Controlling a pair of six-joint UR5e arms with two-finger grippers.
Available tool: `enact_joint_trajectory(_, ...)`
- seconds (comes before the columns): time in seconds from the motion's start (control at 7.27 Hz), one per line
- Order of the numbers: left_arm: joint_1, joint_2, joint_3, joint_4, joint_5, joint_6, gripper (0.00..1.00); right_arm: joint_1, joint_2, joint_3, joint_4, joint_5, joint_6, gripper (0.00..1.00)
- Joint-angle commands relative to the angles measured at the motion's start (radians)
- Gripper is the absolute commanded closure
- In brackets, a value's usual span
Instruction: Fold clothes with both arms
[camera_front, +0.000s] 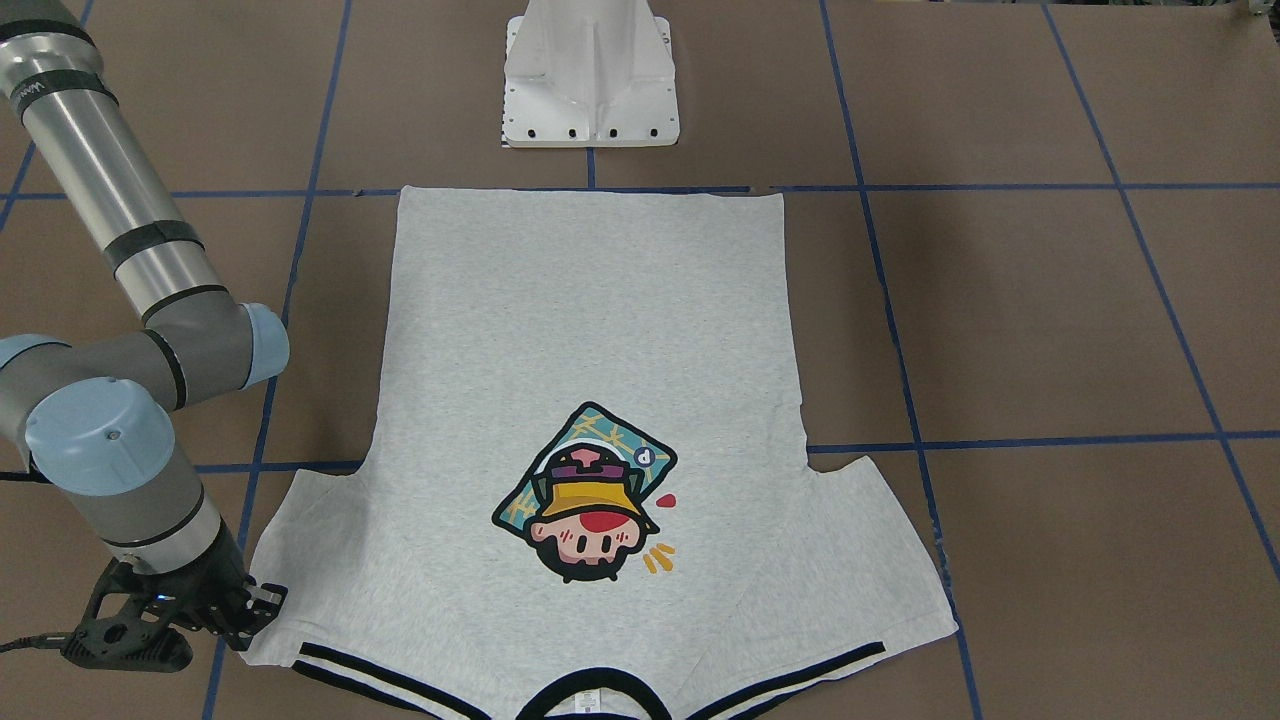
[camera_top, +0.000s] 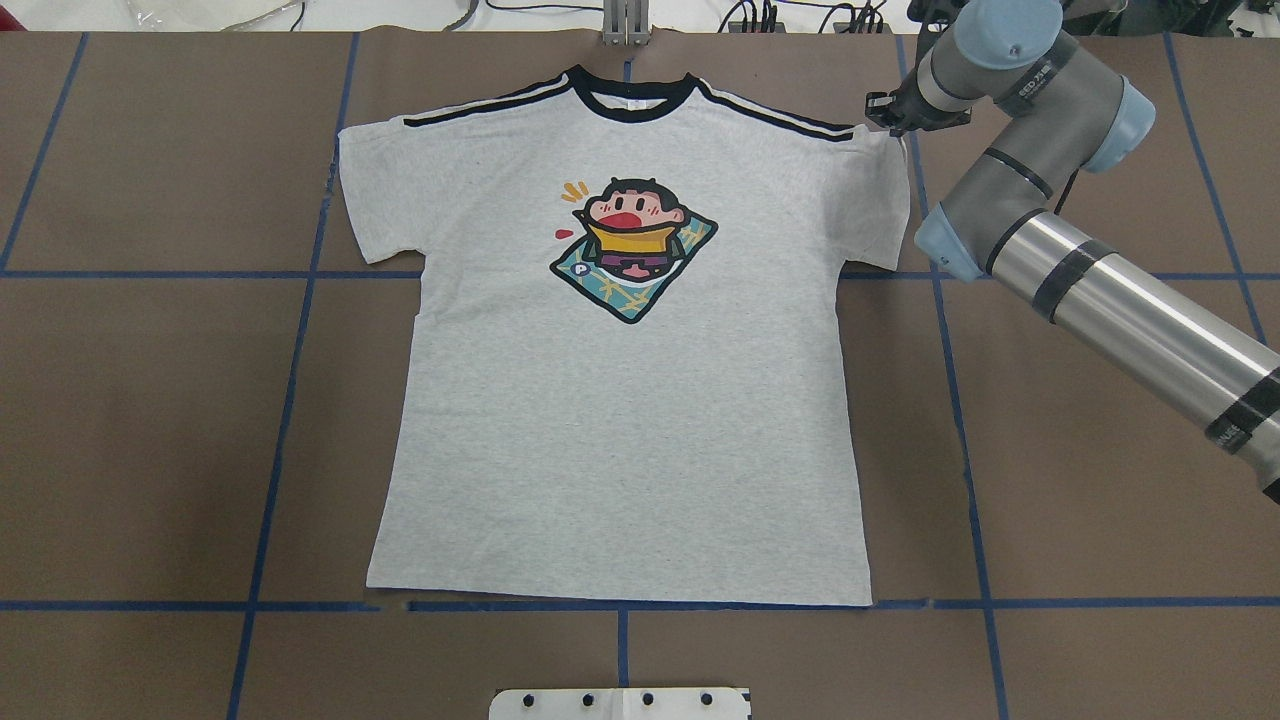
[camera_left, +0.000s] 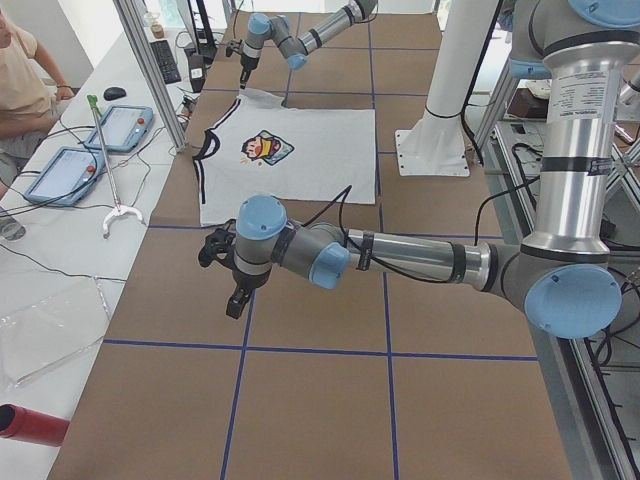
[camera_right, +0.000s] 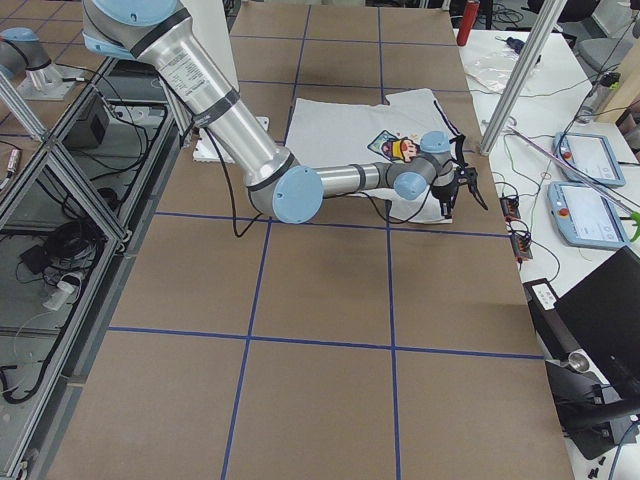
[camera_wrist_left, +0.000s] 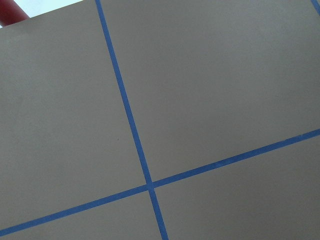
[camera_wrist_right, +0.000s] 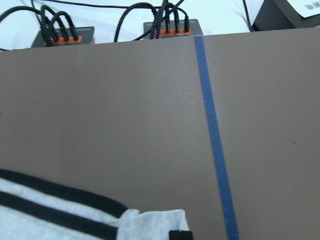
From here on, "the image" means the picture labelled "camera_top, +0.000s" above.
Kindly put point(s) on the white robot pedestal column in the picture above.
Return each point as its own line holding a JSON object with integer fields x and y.
{"x": 623, "y": 703}

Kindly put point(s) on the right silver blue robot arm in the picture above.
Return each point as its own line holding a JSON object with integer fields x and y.
{"x": 1068, "y": 111}

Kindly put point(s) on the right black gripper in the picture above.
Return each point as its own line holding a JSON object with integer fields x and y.
{"x": 903, "y": 110}

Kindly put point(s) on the aluminium frame post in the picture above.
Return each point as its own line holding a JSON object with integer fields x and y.
{"x": 626, "y": 23}

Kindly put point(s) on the grey cartoon print t-shirt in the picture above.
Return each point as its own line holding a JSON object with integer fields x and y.
{"x": 625, "y": 380}

